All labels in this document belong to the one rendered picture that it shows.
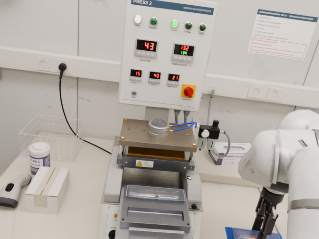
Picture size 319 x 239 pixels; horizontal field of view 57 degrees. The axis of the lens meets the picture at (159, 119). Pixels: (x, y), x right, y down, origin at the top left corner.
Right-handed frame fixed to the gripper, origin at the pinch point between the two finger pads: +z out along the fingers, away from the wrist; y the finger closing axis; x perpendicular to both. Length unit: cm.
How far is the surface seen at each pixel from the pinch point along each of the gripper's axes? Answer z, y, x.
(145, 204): -20, 16, -45
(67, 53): -43, -64, -95
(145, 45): -60, -21, -52
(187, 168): -23.6, -0.8, -31.8
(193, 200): -16.7, 7.8, -28.8
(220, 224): 4.6, -6.4, -13.3
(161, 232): -21, 28, -40
